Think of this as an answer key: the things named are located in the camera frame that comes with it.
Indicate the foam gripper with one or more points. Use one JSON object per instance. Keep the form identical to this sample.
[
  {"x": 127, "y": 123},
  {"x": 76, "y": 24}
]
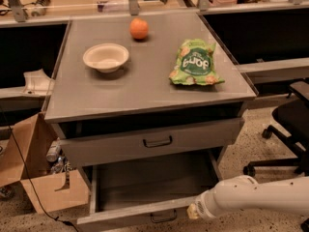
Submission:
[{"x": 202, "y": 206}]

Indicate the grey drawer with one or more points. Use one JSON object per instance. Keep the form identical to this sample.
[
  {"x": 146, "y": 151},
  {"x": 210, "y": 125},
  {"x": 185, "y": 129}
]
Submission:
[
  {"x": 140, "y": 144},
  {"x": 144, "y": 191}
]

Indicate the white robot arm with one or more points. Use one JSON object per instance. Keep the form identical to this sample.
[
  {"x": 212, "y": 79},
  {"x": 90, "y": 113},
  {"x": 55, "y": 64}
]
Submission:
[{"x": 244, "y": 192}]

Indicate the grey drawer cabinet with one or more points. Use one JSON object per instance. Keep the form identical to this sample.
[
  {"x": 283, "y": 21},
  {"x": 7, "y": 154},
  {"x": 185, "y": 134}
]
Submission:
[{"x": 140, "y": 95}]

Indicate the grey top drawer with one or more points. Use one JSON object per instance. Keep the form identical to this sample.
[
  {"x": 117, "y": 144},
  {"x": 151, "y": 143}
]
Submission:
[{"x": 140, "y": 144}]

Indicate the black office chair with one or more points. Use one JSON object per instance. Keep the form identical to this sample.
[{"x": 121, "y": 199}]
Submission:
[{"x": 293, "y": 116}]

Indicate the green snack bag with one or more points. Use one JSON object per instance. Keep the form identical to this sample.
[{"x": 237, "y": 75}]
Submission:
[{"x": 195, "y": 64}]

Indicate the plastic bottle in box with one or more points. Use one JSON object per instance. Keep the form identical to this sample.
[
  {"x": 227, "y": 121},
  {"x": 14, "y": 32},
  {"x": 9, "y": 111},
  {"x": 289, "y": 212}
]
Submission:
[{"x": 54, "y": 151}]

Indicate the white paper bowl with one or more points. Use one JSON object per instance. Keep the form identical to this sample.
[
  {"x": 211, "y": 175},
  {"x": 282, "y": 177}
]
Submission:
[{"x": 105, "y": 57}]

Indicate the brown cardboard box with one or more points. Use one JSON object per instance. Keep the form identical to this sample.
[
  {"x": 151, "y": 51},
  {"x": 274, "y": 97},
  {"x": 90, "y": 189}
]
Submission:
[{"x": 24, "y": 161}]

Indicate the orange fruit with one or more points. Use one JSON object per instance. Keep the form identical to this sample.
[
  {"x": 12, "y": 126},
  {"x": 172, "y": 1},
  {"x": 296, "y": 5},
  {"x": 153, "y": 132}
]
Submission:
[{"x": 139, "y": 29}]

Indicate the black white handheld tool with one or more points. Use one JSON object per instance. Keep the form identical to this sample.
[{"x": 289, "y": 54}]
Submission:
[{"x": 40, "y": 7}]

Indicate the white plastic bracket part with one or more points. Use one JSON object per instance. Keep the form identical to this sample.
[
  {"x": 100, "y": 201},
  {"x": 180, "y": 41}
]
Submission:
[{"x": 38, "y": 83}]

